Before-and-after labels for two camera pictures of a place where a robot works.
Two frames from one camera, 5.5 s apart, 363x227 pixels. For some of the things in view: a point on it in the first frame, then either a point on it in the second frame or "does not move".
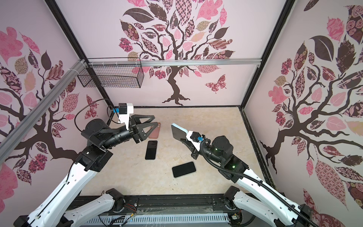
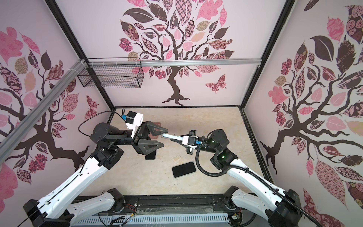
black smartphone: [184, 169] does not move
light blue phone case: [185, 130] -> [172, 136]
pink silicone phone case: [155, 134] does not move
